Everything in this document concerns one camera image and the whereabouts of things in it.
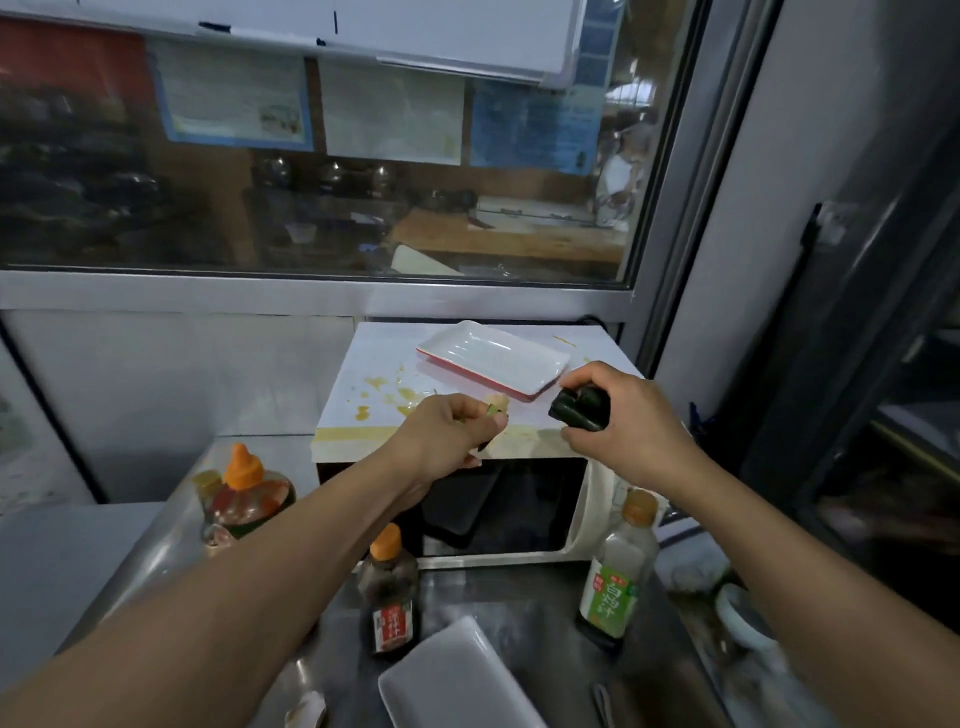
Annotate low grey cabinet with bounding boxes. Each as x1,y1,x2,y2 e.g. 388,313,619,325
0,500,166,691

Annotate white microwave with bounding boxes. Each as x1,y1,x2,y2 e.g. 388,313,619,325
310,320,661,571

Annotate wooden kitchen counter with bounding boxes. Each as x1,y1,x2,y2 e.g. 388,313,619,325
389,208,628,264

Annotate whiteboard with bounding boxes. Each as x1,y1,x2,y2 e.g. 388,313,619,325
0,0,588,90

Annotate plain white rectangular plate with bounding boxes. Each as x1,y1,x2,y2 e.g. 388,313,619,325
377,615,549,728

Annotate small glass bottle tan cap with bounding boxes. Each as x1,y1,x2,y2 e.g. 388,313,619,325
191,468,235,558

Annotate cucumber piece large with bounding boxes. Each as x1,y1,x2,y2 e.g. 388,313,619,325
548,384,610,433

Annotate dark sauce bottle orange cap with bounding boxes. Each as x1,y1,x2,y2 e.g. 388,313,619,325
355,522,421,660

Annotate large ketchup bottle orange cap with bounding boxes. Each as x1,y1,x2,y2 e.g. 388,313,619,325
203,442,298,541

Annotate clear bottle green label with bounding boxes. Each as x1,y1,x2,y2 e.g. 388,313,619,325
575,488,661,650

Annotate glass window aluminium frame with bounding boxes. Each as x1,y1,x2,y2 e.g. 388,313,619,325
0,0,781,324

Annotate blue bordered poster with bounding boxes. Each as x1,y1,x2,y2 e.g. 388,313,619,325
147,41,315,153

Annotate red poster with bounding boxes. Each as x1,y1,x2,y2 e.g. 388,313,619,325
0,18,155,91

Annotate person's left hand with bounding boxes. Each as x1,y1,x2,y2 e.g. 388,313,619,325
378,392,510,511

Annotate person's right hand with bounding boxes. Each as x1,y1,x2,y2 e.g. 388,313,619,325
558,361,703,496

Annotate white bowl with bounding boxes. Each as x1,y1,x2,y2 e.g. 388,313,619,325
713,583,781,654

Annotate person's right forearm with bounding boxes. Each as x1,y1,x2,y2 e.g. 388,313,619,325
663,457,960,728

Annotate white paper notice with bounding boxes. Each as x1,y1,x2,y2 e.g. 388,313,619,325
318,58,466,166

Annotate white rectangular plate red underside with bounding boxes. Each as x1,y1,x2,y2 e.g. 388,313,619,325
416,320,572,403

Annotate stainless steel table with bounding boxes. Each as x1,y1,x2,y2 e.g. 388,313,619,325
56,434,733,728

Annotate person's left forearm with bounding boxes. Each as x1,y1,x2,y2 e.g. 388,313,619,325
0,453,421,728

